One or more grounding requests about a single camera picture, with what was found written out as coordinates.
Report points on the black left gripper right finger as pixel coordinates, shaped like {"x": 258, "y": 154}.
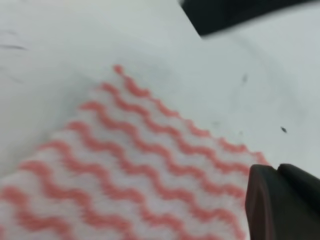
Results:
{"x": 303, "y": 183}

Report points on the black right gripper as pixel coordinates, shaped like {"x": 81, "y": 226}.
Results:
{"x": 213, "y": 16}

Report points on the pink white wavy striped towel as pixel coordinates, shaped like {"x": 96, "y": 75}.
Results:
{"x": 126, "y": 167}

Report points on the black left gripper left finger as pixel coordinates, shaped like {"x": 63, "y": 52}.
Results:
{"x": 274, "y": 211}

